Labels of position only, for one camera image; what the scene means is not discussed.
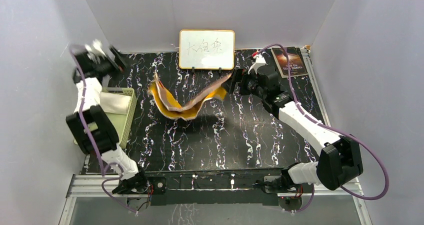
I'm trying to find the dark paperback book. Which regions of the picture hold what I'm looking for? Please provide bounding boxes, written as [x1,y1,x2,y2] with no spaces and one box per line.
[271,46,308,78]

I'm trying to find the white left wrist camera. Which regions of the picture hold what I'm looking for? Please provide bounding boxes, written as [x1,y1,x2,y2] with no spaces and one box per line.
[84,39,106,57]

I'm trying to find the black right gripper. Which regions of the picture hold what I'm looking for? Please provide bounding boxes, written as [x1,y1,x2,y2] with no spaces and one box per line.
[221,68,267,99]

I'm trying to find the aluminium base frame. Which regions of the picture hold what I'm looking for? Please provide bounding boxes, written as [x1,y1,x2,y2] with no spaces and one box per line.
[59,172,372,225]

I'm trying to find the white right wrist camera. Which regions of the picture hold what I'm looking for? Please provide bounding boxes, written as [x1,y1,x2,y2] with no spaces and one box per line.
[247,52,266,75]

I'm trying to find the small framed whiteboard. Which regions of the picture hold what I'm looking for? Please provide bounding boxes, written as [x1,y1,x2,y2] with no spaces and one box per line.
[178,29,236,71]

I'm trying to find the brown and yellow cloth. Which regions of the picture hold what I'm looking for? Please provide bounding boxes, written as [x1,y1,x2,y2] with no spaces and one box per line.
[148,71,233,122]

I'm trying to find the white towel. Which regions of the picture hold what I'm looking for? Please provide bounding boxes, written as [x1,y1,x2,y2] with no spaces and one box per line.
[99,91,132,115]

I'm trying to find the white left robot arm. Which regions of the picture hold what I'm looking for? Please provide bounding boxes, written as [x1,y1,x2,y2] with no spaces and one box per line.
[65,43,150,193]

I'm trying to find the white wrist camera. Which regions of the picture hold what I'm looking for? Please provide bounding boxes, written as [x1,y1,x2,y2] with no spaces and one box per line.
[247,52,266,75]
[84,39,106,57]

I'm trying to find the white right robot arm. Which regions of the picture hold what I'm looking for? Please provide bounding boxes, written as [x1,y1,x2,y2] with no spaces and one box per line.
[223,66,363,192]

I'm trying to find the green perforated plastic basket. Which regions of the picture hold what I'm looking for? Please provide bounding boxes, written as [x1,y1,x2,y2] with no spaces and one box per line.
[73,87,138,150]

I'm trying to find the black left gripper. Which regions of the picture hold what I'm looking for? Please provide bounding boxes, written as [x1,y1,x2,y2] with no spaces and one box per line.
[94,47,138,81]

